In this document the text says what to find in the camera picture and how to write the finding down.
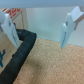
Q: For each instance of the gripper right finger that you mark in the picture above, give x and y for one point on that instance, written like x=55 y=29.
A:
x=66 y=30

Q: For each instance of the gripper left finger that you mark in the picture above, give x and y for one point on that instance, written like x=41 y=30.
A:
x=9 y=28

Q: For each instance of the white cabinet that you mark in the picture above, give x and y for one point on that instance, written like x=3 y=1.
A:
x=46 y=20

